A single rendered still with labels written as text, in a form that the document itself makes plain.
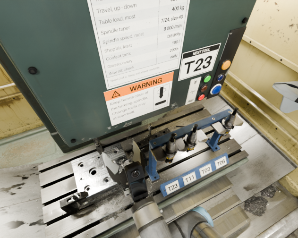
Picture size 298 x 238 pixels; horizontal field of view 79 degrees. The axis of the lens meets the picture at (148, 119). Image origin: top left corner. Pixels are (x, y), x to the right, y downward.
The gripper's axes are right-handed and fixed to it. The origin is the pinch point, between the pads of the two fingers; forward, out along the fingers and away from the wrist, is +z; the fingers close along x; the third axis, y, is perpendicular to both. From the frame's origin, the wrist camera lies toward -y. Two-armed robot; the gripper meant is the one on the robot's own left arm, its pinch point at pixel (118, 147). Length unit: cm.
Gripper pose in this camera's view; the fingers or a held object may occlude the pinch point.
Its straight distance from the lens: 61.6
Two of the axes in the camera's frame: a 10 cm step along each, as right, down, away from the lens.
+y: -0.3, 6.1, 7.9
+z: -4.4, -7.2, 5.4
